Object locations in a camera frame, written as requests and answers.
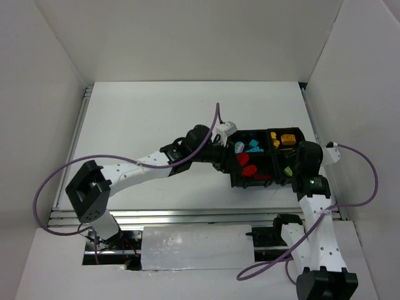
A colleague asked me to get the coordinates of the red lego bar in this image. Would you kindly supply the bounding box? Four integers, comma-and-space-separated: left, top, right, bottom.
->
254, 174, 271, 180
236, 152, 249, 167

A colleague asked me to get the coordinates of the light green lego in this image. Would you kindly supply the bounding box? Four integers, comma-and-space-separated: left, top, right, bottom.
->
284, 166, 293, 177

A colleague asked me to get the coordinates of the orange lego plate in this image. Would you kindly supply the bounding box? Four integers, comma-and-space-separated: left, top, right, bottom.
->
281, 134, 296, 146

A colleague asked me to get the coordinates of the red flower lego piece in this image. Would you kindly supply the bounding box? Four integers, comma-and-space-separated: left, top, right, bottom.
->
241, 165, 258, 178

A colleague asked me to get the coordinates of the small teal square lego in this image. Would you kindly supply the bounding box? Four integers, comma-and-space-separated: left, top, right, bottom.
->
249, 139, 259, 148

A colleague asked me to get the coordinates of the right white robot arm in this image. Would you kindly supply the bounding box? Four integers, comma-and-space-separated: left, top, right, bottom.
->
274, 141, 358, 299

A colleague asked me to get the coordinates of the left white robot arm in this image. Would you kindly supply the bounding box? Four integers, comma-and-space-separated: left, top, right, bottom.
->
66, 122, 237, 249

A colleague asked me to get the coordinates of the black four-compartment tray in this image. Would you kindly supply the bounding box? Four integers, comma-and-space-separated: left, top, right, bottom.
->
227, 127, 306, 189

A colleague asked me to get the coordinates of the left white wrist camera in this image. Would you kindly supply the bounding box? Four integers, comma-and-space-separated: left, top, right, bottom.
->
215, 121, 238, 146

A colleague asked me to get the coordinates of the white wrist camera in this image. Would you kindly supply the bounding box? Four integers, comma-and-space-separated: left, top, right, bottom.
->
215, 121, 238, 146
321, 142, 341, 166

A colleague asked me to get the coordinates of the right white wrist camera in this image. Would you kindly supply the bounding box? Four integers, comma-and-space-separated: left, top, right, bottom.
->
321, 142, 341, 166

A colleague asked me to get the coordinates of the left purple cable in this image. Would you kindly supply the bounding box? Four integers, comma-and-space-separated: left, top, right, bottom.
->
32, 102, 224, 235

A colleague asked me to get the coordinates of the purple cable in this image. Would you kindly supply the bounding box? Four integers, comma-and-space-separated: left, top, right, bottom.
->
32, 102, 224, 235
236, 142, 379, 286

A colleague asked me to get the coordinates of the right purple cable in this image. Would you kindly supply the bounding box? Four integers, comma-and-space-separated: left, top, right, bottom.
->
236, 142, 379, 286

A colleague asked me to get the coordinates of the aluminium left rail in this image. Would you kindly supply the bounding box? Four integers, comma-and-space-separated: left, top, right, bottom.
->
51, 86, 94, 211

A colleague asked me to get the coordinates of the aluminium front rail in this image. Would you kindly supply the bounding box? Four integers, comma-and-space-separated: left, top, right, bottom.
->
46, 207, 348, 226

